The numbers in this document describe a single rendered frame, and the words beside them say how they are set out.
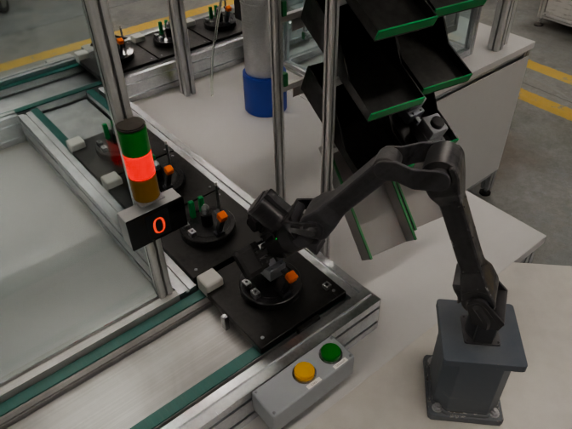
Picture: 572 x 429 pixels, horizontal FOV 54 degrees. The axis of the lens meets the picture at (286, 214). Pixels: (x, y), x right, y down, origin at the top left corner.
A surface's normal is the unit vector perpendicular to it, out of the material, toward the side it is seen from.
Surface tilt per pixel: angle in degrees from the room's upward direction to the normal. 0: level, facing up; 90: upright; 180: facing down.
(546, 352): 0
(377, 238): 45
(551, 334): 0
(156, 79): 90
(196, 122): 0
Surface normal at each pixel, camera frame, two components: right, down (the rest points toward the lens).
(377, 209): 0.33, -0.15
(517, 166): -0.02, -0.76
